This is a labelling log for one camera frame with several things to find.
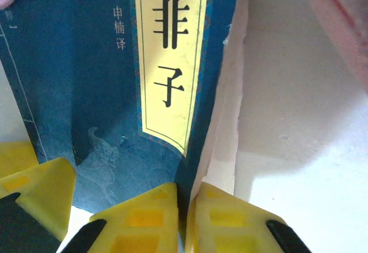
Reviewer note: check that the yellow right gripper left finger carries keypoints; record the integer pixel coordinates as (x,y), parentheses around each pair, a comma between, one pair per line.
(143,221)

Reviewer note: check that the dark blue book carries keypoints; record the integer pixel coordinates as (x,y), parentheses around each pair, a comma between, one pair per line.
(86,77)

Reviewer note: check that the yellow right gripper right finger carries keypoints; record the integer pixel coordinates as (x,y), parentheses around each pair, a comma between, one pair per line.
(230,224)

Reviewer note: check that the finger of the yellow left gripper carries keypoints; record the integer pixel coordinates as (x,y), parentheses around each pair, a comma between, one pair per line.
(17,158)
(49,189)

